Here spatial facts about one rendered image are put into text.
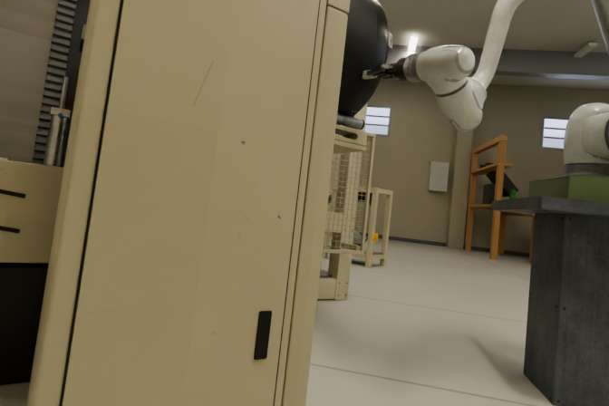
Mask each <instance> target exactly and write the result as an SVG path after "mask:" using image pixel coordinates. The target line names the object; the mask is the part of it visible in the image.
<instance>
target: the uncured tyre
mask: <svg viewBox="0 0 609 406"><path fill-rule="evenodd" d="M347 15H348V20H347V28H346V37H345V46H344V54H343V69H342V79H341V87H340V95H339V98H341V99H339V103H338V112H339V113H342V114H345V115H348V114H349V113H350V112H351V111H352V110H355V111H357V112H356V113H358V112H359V111H360V110H361V109H362V108H363V107H364V106H365V104H366V103H367V102H368V101H369V100H370V99H371V97H372V95H373V94H374V92H375V90H376V88H377V86H378V84H379V82H380V80H377V79H378V77H377V78H373V79H366V80H364V79H363V71H366V70H371V67H373V66H374V65H377V64H380V63H382V62H385V63H386V61H387V56H388V50H389V45H388V38H389V32H388V23H387V18H386V15H385V13H384V10H383V8H382V6H381V4H380V3H379V2H378V1H377V0H351V1H350V9H349V14H347ZM356 113H355V114H356ZM355 114H354V115H355ZM354 115H353V116H354ZM353 116H352V117H353Z"/></svg>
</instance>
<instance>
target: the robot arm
mask: <svg viewBox="0 0 609 406"><path fill-rule="evenodd" d="M523 1H525V0H498V1H497V3H496V5H495V8H494V10H493V13H492V16H491V19H490V23H489V26H488V32H487V37H486V41H485V44H484V48H483V52H482V55H481V59H480V62H479V66H478V69H477V71H476V73H475V74H474V75H473V76H472V77H471V78H470V77H467V76H468V75H469V74H470V73H471V72H472V71H473V69H474V67H475V55H474V53H473V52H472V51H471V50H470V49H469V48H468V47H467V46H463V45H442V46H437V47H433V48H430V49H429V50H427V51H426V52H420V53H413V54H410V55H409V56H407V57H404V58H401V59H400V60H399V61H398V62H397V63H391V64H388V65H386V63H385V62H382V63H380V64H377V65H374V66H373V67H371V70H366V71H363V73H362V78H363V79H364V80H366V79H373V78H377V77H378V79H377V80H380V79H381V78H383V79H400V80H401V81H410V82H426V83H427V84H428V85H429V86H430V87H431V89H432V90H433V91H434V93H435V95H436V97H437V101H438V104H439V106H440V109H441V111H442V113H443V115H444V117H445V118H446V120H447V121H448V123H449V124H450V125H451V126H452V127H453V128H454V129H456V130H459V131H471V130H473V129H475V128H477V127H478V125H479V124H480V123H481V120H482V114H483V113H482V109H483V104H484V101H485V100H486V98H487V92H486V89H487V88H488V86H489V84H490V82H491V80H492V78H493V76H494V74H495V71H496V69H497V66H498V61H499V58H500V55H501V52H502V49H503V45H504V42H505V40H506V36H507V33H508V28H509V25H510V22H511V19H512V16H513V14H514V12H515V10H516V9H517V7H518V6H519V5H520V4H521V3H522V2H523ZM591 2H592V5H593V8H594V12H595V15H596V19H597V22H598V24H599V27H600V30H601V33H602V36H603V39H604V44H605V47H606V50H607V52H608V55H609V0H591ZM569 175H573V176H588V177H604V178H609V104H606V103H601V102H597V103H589V104H585V105H582V106H580V107H578V108H577V109H576V110H575V111H574V112H573V113H572V115H571V116H570V118H569V120H568V123H567V124H566V128H565V138H564V171H563V175H561V176H558V177H563V176H569Z"/></svg>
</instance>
